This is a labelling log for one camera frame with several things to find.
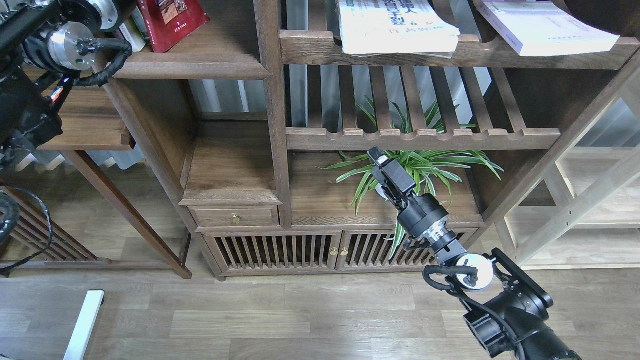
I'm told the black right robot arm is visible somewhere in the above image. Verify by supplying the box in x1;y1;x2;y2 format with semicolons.
368;146;579;360

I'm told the white lavender book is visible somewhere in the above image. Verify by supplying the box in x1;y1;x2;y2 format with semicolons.
476;0;620;57

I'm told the white spine upright book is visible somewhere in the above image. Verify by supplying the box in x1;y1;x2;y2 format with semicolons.
119;18;146;52

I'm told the right slatted cabinet door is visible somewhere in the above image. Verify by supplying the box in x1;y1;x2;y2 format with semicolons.
341;230;478;272

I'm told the white open book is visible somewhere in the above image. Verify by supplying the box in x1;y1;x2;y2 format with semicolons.
336;0;461;57

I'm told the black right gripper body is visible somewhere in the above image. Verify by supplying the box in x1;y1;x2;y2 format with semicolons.
382;184;450;239

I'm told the small wooden drawer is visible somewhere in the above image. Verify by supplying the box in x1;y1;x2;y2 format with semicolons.
189;205;279;228

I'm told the left slatted cabinet door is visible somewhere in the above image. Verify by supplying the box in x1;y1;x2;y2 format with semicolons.
204;231;342;276

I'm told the white plant pot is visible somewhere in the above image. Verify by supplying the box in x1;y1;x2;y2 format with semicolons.
373;155;413;203

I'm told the light wooden rack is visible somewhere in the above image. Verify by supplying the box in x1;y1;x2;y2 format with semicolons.
494;74;640;270

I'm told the dark wooden bookshelf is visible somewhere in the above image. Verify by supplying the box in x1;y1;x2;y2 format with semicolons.
108;0;639;281

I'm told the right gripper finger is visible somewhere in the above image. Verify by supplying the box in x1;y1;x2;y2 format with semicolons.
367;146;418;198

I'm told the white table leg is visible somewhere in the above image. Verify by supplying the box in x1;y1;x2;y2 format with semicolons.
63;289;105;360

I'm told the red book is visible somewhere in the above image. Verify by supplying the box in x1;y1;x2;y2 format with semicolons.
138;0;210;53

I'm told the slatted cabinet door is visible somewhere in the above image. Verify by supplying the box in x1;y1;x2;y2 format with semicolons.
341;230;478;272
204;231;342;276

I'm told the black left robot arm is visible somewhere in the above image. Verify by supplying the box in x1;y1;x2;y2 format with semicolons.
1;0;135;276

